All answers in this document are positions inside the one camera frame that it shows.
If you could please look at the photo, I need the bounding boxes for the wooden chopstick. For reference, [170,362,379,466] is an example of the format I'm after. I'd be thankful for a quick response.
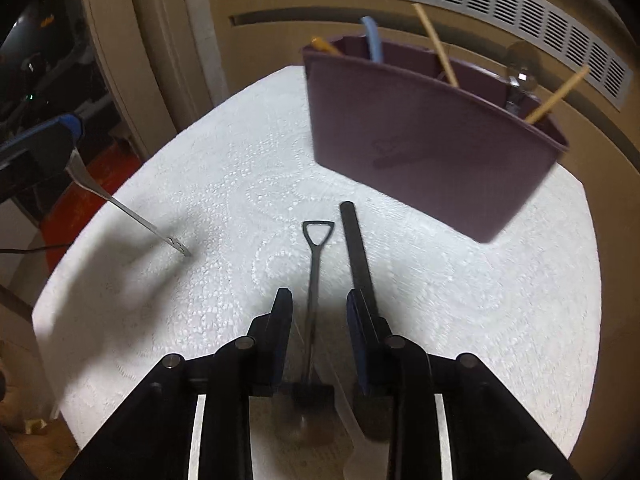
[524,65,591,125]
[412,3,460,88]

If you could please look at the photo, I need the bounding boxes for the translucent grey spoon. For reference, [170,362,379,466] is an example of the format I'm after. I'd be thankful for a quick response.
[505,42,541,111]

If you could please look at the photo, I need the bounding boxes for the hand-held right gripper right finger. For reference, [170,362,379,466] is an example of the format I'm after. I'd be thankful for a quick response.
[346,287,583,480]

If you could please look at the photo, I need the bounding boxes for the blue plastic spoon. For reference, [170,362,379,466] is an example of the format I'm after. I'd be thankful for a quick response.
[361,16,385,63]

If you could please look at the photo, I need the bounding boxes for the metal shovel-shaped spoon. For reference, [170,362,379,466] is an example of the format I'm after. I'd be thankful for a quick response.
[272,220,337,446]

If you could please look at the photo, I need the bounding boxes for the black-handled utensil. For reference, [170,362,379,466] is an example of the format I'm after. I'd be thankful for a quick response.
[339,201,393,443]

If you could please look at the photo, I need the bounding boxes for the beige door frame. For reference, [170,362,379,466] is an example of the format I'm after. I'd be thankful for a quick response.
[80,0,226,161]

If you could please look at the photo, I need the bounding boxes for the red floor mat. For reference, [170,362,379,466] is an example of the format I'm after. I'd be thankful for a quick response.
[45,150,146,273]

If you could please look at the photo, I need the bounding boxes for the purple plastic utensil holder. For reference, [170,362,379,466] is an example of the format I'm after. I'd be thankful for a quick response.
[301,34,571,243]

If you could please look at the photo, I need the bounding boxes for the black cable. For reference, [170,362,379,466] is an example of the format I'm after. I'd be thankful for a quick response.
[0,243,71,256]

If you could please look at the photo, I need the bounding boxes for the white embossed table cloth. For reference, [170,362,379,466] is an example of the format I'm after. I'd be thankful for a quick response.
[31,65,601,461]

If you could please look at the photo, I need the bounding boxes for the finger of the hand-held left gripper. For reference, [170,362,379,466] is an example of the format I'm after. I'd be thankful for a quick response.
[0,114,84,200]

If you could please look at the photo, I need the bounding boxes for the brown wooden spoon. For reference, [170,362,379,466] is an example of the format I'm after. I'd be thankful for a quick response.
[310,36,343,57]

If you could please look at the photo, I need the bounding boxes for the metal spoon with slotted handle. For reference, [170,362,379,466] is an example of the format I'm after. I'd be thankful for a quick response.
[66,149,195,258]

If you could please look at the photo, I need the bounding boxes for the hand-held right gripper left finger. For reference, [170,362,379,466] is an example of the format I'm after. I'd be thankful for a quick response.
[62,287,294,480]

